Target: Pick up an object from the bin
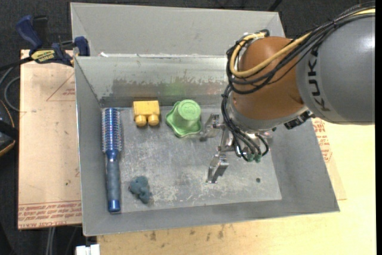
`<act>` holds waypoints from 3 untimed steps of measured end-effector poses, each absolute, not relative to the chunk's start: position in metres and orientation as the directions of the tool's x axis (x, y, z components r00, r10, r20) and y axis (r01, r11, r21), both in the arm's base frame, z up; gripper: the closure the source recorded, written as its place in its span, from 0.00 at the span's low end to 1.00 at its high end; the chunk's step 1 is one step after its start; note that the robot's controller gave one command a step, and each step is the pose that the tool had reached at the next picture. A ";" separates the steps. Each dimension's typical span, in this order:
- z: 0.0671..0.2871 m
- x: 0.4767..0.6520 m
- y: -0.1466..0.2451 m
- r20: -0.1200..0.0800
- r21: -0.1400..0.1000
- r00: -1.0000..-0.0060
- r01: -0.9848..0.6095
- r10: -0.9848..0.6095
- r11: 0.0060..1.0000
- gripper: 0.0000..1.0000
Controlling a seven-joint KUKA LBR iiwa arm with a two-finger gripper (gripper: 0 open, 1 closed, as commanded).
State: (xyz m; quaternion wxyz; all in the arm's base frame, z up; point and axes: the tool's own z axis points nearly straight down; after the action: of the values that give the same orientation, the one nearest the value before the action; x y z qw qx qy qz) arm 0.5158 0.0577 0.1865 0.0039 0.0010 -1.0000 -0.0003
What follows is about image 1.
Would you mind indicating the blue hairbrush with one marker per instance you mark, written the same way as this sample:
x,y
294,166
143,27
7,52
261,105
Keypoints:
x,y
112,164

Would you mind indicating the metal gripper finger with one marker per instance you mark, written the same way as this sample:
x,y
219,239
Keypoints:
x,y
212,125
217,168

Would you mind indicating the yellow toy block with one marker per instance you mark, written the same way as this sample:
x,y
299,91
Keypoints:
x,y
145,112

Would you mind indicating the black cylinder on white bracket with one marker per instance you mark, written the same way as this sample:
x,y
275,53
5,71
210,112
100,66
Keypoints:
x,y
298,121

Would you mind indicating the grey-blue toy animal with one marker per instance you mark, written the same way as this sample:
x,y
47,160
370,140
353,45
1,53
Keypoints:
x,y
141,188

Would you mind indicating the grey metal bin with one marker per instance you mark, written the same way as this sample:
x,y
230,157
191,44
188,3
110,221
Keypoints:
x,y
179,158

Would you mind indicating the green plastic cup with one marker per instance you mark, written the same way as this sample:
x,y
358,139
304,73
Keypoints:
x,y
186,118

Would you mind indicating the brown cardboard board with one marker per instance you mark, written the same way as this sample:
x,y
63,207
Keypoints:
x,y
44,143

